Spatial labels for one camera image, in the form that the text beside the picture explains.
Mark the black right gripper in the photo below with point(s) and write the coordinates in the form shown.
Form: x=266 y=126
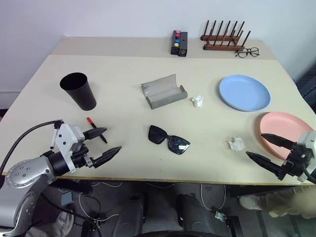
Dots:
x=293 y=160

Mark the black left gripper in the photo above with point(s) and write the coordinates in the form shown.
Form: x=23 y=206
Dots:
x=82 y=158

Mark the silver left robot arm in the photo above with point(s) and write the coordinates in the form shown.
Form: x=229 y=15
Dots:
x=27 y=170

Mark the black pen with red cap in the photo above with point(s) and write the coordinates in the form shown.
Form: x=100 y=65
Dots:
x=90 y=122

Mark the pink plate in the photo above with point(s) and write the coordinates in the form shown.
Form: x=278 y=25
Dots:
x=281 y=126

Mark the large crumpled white paper ball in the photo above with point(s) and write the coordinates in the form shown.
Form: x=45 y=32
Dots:
x=235 y=143

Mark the black plastic cup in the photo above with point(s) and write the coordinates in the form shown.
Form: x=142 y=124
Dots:
x=81 y=95

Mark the khaki trouser leg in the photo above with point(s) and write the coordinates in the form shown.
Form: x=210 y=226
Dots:
x=291 y=202

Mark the white shoe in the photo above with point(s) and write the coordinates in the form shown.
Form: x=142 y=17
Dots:
x=251 y=202

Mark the black sunglasses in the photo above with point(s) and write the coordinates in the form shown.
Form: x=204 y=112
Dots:
x=158 y=134

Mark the grey power adapter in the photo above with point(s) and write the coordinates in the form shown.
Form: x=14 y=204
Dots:
x=67 y=198

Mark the blue plate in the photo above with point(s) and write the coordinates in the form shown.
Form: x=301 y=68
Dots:
x=244 y=92

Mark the grey open glasses case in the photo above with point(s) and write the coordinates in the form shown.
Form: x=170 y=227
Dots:
x=163 y=95

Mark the dark rounded shape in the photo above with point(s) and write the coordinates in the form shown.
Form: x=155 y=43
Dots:
x=195 y=214
x=130 y=217

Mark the grey sneaker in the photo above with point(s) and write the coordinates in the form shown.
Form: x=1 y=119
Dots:
x=65 y=222

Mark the small crumpled white paper ball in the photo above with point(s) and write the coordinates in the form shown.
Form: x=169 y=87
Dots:
x=198 y=101

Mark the black-framed clear eyeglasses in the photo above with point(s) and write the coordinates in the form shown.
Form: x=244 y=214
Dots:
x=254 y=51

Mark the brown wooden peg rack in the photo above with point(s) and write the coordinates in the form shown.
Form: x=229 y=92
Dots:
x=222 y=47

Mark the black box with coloured knobs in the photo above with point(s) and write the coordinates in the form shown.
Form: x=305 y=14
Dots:
x=174 y=50

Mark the plain black box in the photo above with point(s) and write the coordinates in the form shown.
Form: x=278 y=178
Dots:
x=183 y=45

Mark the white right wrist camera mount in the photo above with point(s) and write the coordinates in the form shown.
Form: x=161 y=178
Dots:
x=306 y=140

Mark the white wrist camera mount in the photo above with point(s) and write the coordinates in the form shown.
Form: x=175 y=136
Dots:
x=64 y=138
x=306 y=140

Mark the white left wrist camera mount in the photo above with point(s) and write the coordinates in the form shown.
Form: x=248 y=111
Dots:
x=64 y=138

